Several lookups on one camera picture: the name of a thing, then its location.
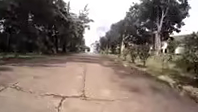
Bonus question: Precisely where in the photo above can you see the small leafy bush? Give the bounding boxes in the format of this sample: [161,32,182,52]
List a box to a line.
[124,42,153,68]

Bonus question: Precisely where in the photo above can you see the row of dark trees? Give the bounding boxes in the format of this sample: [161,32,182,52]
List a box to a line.
[0,0,96,58]

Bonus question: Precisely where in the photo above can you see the pale building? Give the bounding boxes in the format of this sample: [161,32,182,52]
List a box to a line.
[158,27,198,57]

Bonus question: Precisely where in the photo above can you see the cracked grey concrete road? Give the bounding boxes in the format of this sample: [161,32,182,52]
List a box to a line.
[0,46,198,112]

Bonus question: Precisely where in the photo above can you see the grass verge with shrubs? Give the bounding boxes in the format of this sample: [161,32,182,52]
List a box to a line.
[101,49,198,104]

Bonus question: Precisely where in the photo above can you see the shaded grass verge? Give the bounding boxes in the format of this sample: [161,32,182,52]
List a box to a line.
[0,46,68,71]

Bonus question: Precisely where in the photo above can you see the row of tall trees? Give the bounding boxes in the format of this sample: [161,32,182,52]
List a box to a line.
[90,0,193,61]

